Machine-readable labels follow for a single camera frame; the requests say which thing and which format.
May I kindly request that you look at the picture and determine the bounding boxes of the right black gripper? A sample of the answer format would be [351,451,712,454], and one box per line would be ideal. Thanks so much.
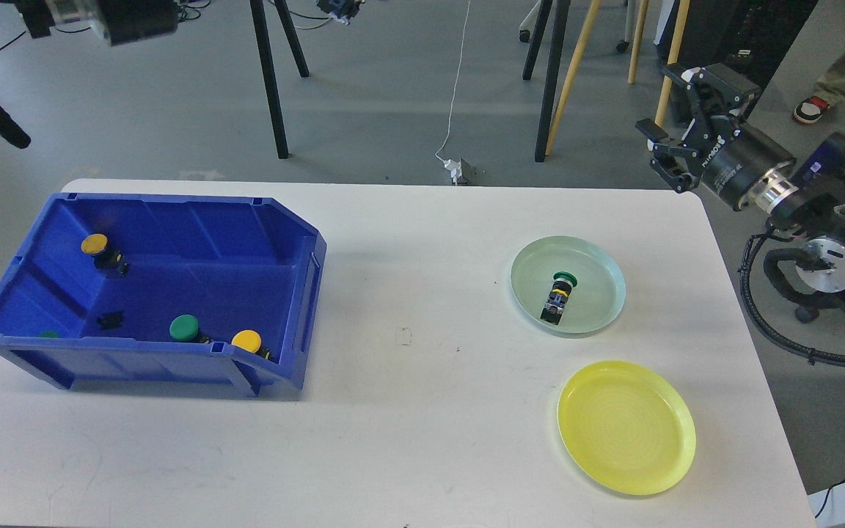
[636,63,797,213]

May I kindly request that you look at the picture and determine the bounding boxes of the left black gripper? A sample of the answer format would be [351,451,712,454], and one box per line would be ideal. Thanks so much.
[95,1,179,46]

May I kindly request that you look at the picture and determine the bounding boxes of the green push button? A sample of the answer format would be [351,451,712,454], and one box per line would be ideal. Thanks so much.
[168,314,213,344]
[540,271,578,326]

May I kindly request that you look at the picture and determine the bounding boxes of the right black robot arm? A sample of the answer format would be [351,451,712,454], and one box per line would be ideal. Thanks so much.
[636,64,845,367]

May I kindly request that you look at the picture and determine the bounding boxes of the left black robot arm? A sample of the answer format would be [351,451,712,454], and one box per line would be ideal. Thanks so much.
[0,1,184,148]

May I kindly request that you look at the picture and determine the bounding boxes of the light green plate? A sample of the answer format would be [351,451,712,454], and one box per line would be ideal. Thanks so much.
[509,236,626,337]

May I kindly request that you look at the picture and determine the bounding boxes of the yellow push button left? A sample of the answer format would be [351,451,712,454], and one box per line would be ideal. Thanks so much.
[80,233,130,276]

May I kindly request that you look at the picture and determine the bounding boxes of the green push button front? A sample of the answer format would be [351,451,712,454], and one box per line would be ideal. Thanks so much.
[168,314,213,344]

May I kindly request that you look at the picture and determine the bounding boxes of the yellow plate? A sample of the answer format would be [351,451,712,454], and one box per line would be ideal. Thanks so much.
[556,360,697,496]

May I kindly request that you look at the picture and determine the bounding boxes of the wooden easel legs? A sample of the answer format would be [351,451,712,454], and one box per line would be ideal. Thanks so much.
[519,1,670,161]

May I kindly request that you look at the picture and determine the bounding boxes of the black computer tower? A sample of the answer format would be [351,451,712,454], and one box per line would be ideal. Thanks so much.
[676,1,817,90]

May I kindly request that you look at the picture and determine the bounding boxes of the black tripod legs left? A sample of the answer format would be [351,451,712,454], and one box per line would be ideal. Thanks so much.
[249,1,310,160]

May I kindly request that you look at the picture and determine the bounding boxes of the black stand legs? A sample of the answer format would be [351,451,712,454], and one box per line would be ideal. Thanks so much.
[521,1,572,163]

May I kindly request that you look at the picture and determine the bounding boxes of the white power adapter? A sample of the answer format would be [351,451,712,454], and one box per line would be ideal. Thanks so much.
[443,159,477,186]

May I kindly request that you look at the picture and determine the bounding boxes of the blue plastic storage bin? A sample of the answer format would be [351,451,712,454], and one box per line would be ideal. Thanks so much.
[0,193,326,397]

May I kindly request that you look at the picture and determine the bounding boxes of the small black part in bin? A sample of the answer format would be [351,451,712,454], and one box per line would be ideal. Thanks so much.
[96,310,125,331]

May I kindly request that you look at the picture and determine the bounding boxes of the black cables on floor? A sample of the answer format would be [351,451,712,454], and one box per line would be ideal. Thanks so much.
[173,0,365,30]

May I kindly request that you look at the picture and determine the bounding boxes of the white cable on floor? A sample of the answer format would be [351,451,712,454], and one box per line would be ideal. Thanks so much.
[435,0,472,164]

